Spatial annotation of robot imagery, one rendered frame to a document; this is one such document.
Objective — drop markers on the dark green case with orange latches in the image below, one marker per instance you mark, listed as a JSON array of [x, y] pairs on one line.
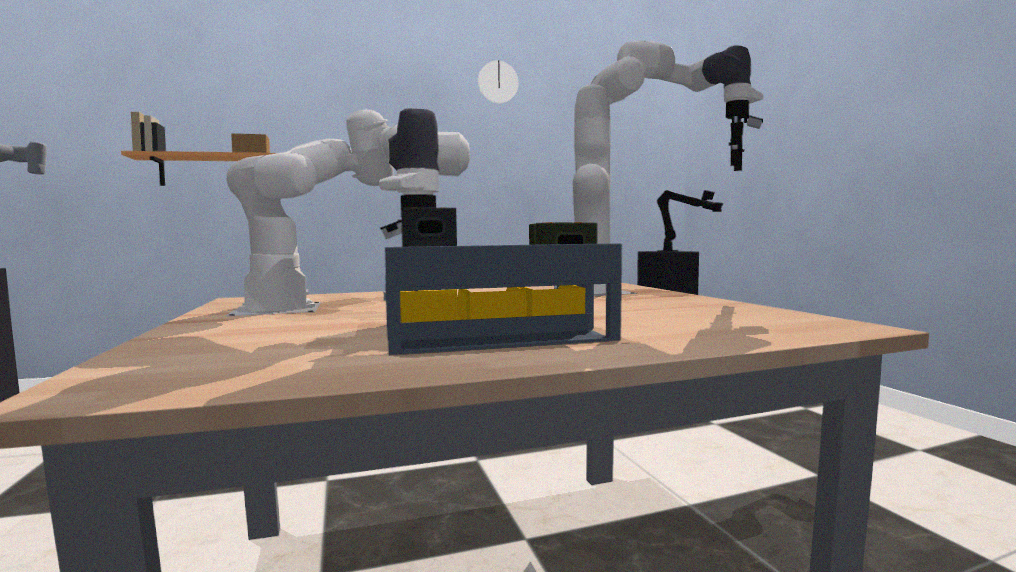
[[562, 233]]

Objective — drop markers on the yellow bin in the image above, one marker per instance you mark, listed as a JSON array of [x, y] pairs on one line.
[[431, 305], [493, 304], [567, 299]]

